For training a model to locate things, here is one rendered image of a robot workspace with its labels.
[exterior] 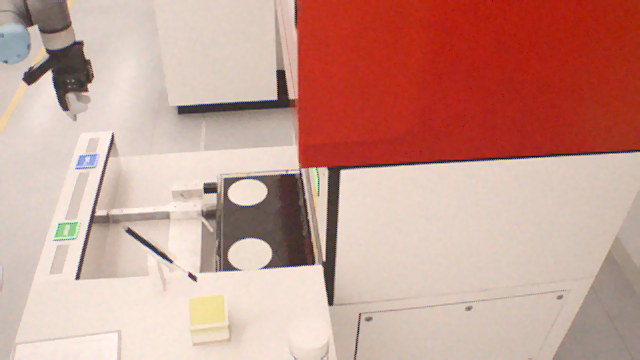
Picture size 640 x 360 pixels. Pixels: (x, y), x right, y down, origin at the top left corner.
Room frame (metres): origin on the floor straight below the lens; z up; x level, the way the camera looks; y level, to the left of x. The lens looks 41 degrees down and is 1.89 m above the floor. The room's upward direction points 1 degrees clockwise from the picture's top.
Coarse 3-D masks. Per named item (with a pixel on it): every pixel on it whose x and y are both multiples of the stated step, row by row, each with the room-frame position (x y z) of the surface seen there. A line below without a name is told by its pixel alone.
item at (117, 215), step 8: (128, 208) 1.09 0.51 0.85; (136, 208) 1.09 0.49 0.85; (144, 208) 1.09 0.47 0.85; (152, 208) 1.10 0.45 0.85; (160, 208) 1.10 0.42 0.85; (168, 208) 1.10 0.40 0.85; (112, 216) 1.07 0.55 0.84; (120, 216) 1.07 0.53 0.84; (128, 216) 1.07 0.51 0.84; (136, 216) 1.08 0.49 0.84; (144, 216) 1.08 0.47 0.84; (152, 216) 1.08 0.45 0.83; (160, 216) 1.08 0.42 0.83; (168, 216) 1.09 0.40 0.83; (208, 216) 1.10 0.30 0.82
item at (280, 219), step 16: (256, 176) 1.18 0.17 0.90; (272, 176) 1.18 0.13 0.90; (288, 176) 1.18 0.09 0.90; (224, 192) 1.11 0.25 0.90; (272, 192) 1.12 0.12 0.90; (288, 192) 1.12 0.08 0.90; (224, 208) 1.05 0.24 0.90; (240, 208) 1.05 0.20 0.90; (256, 208) 1.05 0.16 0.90; (272, 208) 1.06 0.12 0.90; (288, 208) 1.06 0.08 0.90; (304, 208) 1.06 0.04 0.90; (224, 224) 0.99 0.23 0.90; (240, 224) 1.00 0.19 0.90; (256, 224) 1.00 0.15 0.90; (272, 224) 1.00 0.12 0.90; (288, 224) 1.00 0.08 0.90; (304, 224) 1.00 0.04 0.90; (224, 240) 0.94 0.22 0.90; (272, 240) 0.95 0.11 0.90; (288, 240) 0.95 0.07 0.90; (304, 240) 0.95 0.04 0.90; (224, 256) 0.89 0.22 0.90; (272, 256) 0.89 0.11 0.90; (288, 256) 0.90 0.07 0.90; (304, 256) 0.90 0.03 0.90
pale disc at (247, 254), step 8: (240, 240) 0.94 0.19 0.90; (248, 240) 0.94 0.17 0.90; (256, 240) 0.94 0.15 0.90; (232, 248) 0.92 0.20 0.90; (240, 248) 0.92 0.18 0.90; (248, 248) 0.92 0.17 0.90; (256, 248) 0.92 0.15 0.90; (264, 248) 0.92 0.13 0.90; (232, 256) 0.89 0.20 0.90; (240, 256) 0.89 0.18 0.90; (248, 256) 0.89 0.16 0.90; (256, 256) 0.89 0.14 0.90; (264, 256) 0.89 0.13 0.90; (232, 264) 0.87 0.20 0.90; (240, 264) 0.87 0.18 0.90; (248, 264) 0.87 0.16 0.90; (256, 264) 0.87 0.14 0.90; (264, 264) 0.87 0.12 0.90
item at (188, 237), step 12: (204, 204) 1.11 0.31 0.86; (180, 228) 0.99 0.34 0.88; (192, 228) 1.00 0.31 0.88; (168, 240) 0.95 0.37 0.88; (180, 240) 0.95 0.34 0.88; (192, 240) 0.96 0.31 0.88; (180, 252) 0.92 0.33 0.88; (192, 252) 0.92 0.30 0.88; (180, 264) 0.88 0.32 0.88; (192, 264) 0.88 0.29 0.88
